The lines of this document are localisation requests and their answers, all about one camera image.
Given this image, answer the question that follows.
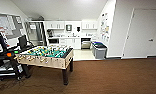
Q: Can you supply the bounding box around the white two-door base cabinet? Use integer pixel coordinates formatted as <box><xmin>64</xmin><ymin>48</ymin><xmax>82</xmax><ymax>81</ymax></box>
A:
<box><xmin>59</xmin><ymin>37</ymin><xmax>83</xmax><ymax>51</ymax></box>

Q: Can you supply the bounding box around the grey bin blue lid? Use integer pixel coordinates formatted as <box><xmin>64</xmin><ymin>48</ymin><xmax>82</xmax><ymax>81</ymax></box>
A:
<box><xmin>90</xmin><ymin>40</ymin><xmax>105</xmax><ymax>56</ymax></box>

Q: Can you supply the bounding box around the grey bin green lid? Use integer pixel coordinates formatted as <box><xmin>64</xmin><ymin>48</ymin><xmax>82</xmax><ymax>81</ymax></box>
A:
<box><xmin>92</xmin><ymin>42</ymin><xmax>107</xmax><ymax>58</ymax></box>

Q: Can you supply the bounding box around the grey bin black lid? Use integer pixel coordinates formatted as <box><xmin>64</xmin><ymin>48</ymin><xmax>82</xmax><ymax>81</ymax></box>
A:
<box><xmin>93</xmin><ymin>44</ymin><xmax>109</xmax><ymax>61</ymax></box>

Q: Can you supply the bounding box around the built-in black microwave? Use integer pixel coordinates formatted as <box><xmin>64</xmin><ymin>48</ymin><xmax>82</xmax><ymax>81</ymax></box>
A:
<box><xmin>47</xmin><ymin>38</ymin><xmax>60</xmax><ymax>45</ymax></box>

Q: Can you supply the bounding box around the coffee machine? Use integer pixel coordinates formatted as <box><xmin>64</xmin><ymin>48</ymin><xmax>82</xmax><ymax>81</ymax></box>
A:
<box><xmin>46</xmin><ymin>29</ymin><xmax>55</xmax><ymax>38</ymax></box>

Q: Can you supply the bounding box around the green foosball table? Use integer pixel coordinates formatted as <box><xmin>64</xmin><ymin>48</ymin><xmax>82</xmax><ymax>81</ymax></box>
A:
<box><xmin>14</xmin><ymin>44</ymin><xmax>75</xmax><ymax>86</ymax></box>

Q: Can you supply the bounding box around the stainless steel refrigerator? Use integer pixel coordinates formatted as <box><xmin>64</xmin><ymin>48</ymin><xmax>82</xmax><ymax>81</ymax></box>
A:
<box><xmin>25</xmin><ymin>20</ymin><xmax>49</xmax><ymax>47</ymax></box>

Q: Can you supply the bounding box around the black computer monitor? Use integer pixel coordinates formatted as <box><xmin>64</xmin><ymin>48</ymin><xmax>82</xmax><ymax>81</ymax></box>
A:
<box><xmin>17</xmin><ymin>34</ymin><xmax>29</xmax><ymax>50</ymax></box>

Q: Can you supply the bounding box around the white room door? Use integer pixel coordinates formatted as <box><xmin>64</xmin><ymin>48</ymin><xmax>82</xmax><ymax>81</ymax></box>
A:
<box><xmin>121</xmin><ymin>7</ymin><xmax>156</xmax><ymax>60</ymax></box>

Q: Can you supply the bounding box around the grey pinned notice board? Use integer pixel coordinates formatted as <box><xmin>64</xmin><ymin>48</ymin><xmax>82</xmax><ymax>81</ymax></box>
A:
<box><xmin>0</xmin><ymin>12</ymin><xmax>25</xmax><ymax>41</ymax></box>

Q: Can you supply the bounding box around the large colourful wall poster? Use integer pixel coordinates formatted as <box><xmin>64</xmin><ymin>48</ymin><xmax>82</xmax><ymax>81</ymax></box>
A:
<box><xmin>99</xmin><ymin>12</ymin><xmax>110</xmax><ymax>43</ymax></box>

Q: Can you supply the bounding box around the metal door handle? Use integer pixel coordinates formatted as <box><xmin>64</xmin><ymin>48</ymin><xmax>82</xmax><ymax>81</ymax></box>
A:
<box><xmin>147</xmin><ymin>37</ymin><xmax>155</xmax><ymax>43</ymax></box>

